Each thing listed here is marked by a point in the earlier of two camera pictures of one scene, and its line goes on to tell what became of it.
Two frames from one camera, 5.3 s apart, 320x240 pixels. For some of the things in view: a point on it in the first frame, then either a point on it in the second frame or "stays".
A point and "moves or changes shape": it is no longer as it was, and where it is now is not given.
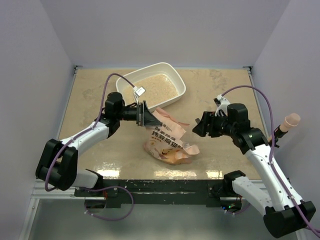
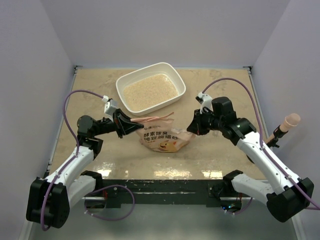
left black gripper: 144,117 -> 123,124
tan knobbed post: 290,120 stays
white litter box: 162,84 stays
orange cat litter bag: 166,142 moves or changes shape
